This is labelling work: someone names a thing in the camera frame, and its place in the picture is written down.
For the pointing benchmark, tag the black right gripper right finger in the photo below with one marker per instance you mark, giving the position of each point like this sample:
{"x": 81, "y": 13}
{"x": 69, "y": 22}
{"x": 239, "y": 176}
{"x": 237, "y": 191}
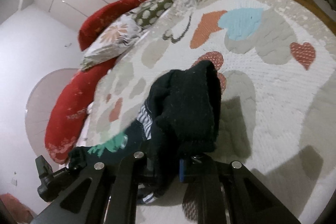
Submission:
{"x": 227, "y": 193}

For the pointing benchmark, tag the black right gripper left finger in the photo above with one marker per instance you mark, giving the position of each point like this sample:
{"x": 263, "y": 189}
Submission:
{"x": 101, "y": 194}

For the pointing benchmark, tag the dark navy pants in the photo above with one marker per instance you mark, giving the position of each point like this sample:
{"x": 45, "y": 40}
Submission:
{"x": 180, "y": 117}

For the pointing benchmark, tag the long red pillow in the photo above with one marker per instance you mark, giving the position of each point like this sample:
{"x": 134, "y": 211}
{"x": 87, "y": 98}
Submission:
{"x": 70, "y": 111}

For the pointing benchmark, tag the rounded pink headboard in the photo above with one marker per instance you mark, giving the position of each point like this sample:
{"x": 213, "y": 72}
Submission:
{"x": 39, "y": 106}

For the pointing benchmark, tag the heart pattern quilt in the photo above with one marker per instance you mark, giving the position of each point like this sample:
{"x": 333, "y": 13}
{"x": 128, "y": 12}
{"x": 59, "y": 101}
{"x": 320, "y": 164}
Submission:
{"x": 278, "y": 105}

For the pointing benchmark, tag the floral grey pillow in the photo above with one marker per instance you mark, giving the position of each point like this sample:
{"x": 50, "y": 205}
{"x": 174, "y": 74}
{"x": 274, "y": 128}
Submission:
{"x": 117, "y": 38}

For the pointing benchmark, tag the olive spotted pillow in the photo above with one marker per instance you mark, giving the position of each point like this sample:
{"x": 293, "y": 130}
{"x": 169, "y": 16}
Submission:
{"x": 150, "y": 11}

